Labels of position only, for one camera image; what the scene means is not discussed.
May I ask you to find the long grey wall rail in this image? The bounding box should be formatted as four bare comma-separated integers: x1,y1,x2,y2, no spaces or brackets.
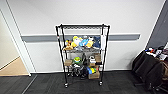
20,32,142,43

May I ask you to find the dark blue plush toy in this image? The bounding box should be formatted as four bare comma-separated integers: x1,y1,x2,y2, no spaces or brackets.
93,35,101,50

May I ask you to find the low cardboard box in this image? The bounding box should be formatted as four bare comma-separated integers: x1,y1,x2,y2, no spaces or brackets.
88,71,101,80

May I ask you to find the brown plush toy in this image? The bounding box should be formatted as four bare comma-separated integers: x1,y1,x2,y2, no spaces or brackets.
64,39,74,51

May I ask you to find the black tall pointed item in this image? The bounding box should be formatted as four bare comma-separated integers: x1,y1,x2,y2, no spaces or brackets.
81,53,88,66

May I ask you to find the blue yellow green toy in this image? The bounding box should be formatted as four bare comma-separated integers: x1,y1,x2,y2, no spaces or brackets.
87,66,100,75

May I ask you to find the black wire shelf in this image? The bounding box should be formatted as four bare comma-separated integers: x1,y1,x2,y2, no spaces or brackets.
55,23,111,88

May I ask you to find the yellow black white plush toy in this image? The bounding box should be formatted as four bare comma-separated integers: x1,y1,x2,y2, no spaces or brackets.
86,37,95,49

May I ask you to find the brown cardboard box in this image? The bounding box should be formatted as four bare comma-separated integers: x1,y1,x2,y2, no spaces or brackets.
94,53,102,64

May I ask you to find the green round toy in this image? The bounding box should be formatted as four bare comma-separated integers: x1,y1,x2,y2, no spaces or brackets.
73,56,82,65

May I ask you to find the white door frame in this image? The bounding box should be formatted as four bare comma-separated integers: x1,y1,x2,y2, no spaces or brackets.
0,0,37,77

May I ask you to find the brown bag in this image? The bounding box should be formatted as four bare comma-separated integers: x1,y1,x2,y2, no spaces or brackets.
160,61,168,83

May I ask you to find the white small items pile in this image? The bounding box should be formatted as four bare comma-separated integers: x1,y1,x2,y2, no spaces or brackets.
144,45,168,61

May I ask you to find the black chair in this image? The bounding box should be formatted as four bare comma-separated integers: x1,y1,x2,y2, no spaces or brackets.
131,49,164,91

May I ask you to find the small tan cardboard box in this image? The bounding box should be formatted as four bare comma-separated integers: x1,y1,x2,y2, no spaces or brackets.
64,59,73,67

